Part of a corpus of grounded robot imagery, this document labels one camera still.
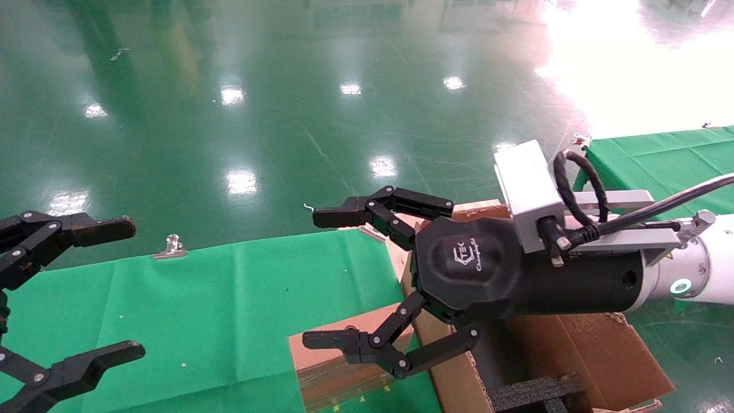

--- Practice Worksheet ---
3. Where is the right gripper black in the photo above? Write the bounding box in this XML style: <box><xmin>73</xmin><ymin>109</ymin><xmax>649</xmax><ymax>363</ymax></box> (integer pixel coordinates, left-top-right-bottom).
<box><xmin>302</xmin><ymin>185</ymin><xmax>644</xmax><ymax>380</ymax></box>

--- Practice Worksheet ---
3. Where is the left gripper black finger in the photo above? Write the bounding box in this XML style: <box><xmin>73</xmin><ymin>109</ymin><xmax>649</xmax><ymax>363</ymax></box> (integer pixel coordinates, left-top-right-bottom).
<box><xmin>0</xmin><ymin>341</ymin><xmax>146</xmax><ymax>413</ymax></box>
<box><xmin>0</xmin><ymin>211</ymin><xmax>137</xmax><ymax>291</ymax></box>

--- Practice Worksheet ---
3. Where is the small brown cardboard box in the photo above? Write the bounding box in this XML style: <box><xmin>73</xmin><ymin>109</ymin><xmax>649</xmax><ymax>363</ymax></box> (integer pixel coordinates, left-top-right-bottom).
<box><xmin>288</xmin><ymin>304</ymin><xmax>415</xmax><ymax>413</ymax></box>

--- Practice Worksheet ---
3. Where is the large open cardboard carton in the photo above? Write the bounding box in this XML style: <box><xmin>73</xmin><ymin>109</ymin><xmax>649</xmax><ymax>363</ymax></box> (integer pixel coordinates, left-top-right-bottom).
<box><xmin>385</xmin><ymin>200</ymin><xmax>676</xmax><ymax>413</ymax></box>

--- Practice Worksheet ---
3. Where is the large green tablecloth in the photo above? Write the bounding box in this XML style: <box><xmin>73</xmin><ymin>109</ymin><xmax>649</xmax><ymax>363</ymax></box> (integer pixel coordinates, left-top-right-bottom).
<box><xmin>0</xmin><ymin>228</ymin><xmax>442</xmax><ymax>413</ymax></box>

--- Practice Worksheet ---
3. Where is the black foam insert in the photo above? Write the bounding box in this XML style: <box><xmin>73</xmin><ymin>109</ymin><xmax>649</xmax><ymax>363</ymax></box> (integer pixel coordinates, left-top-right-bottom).
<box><xmin>490</xmin><ymin>373</ymin><xmax>585</xmax><ymax>413</ymax></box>

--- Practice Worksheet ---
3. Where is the green tablecloth with hanging corner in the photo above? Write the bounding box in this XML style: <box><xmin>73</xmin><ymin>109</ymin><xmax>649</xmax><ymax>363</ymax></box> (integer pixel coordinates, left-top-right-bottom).
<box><xmin>573</xmin><ymin>126</ymin><xmax>734</xmax><ymax>313</ymax></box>

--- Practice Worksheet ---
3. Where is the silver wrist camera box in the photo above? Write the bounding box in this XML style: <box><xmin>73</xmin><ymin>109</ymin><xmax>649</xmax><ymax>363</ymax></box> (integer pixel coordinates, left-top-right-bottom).
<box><xmin>494</xmin><ymin>139</ymin><xmax>565</xmax><ymax>254</ymax></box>

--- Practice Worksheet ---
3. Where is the silver camera mounting bracket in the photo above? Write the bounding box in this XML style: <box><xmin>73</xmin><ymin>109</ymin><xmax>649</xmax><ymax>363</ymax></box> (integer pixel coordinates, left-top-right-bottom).
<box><xmin>565</xmin><ymin>189</ymin><xmax>717</xmax><ymax>267</ymax></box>

